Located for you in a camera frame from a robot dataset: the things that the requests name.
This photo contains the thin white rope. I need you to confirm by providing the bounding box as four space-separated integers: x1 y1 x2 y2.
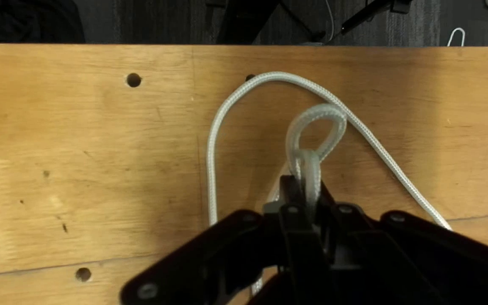
205 69 454 298

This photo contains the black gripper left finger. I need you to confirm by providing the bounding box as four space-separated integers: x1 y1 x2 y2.
120 174 335 305

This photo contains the white floor cable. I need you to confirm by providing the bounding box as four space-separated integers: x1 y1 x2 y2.
445 25 467 49

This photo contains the black hanging cloth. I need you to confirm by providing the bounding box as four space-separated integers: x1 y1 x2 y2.
0 0 86 44

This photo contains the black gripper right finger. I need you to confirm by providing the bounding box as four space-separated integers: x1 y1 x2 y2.
312 184 488 305

